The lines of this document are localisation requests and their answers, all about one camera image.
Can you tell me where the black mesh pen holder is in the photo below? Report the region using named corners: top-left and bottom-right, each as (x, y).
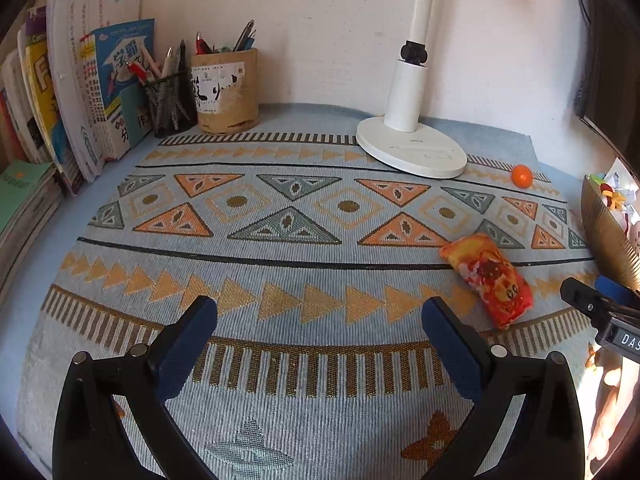
top-left (143, 70), bottom-right (198, 139)

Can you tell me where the white desk lamp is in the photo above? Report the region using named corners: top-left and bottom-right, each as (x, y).
top-left (356, 0), bottom-right (468, 179)

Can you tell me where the orange printed plush pouch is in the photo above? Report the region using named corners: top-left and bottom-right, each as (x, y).
top-left (439, 233), bottom-right (534, 330)

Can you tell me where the small orange tangerine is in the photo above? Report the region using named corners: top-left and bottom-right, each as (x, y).
top-left (511, 165), bottom-right (534, 188)

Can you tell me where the paper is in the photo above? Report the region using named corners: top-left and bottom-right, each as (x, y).
top-left (603, 170), bottom-right (639, 228)

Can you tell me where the brown paper pen holder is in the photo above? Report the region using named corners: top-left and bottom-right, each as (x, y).
top-left (190, 48), bottom-right (259, 136)

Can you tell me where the patterned woven table mat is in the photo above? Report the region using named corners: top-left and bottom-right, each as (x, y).
top-left (16, 110), bottom-right (597, 479)

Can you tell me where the person right hand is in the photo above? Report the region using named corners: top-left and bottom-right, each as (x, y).
top-left (585, 347), bottom-right (639, 468)

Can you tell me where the green book stack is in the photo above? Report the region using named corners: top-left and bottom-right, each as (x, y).
top-left (0, 159), bottom-right (63, 300)

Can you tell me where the yellow cover book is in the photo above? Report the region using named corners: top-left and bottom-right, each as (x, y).
top-left (25, 32), bottom-right (66, 170)

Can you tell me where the white chicken plush toy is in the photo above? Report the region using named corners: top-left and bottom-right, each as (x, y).
top-left (600, 182), bottom-right (626, 212)

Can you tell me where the gold ribbed bowl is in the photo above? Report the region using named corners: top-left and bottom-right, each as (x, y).
top-left (580, 177), bottom-right (640, 290)

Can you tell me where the black wall television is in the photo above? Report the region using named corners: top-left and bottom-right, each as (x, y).
top-left (575, 0), bottom-right (639, 171)

